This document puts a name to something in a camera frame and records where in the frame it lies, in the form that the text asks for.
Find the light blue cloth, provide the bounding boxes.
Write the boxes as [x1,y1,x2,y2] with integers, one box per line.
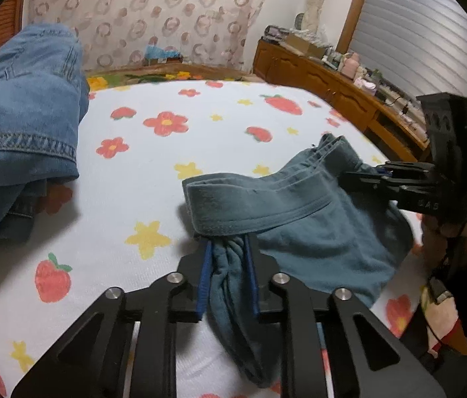
[144,45,183,66]

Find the grey window shutter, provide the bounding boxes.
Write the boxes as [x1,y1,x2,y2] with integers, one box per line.
[347,0,467,112]

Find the blue denim jeans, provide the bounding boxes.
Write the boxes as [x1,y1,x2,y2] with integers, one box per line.
[0,23,92,258]

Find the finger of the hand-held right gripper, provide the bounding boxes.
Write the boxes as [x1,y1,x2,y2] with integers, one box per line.
[375,161,438,177]
[338,171,405,195]

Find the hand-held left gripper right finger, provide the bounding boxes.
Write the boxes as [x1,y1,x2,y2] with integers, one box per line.
[244,235,446,398]

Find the cardboard box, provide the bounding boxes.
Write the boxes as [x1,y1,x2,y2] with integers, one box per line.
[284,33,326,57]

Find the green floral blanket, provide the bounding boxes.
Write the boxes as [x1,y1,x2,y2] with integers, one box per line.
[85,70,251,92]

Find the wooden dresser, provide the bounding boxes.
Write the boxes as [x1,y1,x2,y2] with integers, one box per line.
[253,38,432,163]

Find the person's right hand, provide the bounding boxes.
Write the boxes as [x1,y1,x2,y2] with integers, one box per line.
[419,213,467,272]

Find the white lace curtain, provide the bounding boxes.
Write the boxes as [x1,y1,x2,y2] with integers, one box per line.
[303,0,332,36]

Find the pink container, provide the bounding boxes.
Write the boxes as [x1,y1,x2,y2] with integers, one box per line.
[340,52,361,79]

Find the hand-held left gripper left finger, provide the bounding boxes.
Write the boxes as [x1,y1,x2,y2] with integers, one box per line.
[12,238,215,398]

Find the ring pattern curtain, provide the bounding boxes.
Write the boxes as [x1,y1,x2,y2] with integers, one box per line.
[24,0,268,73]

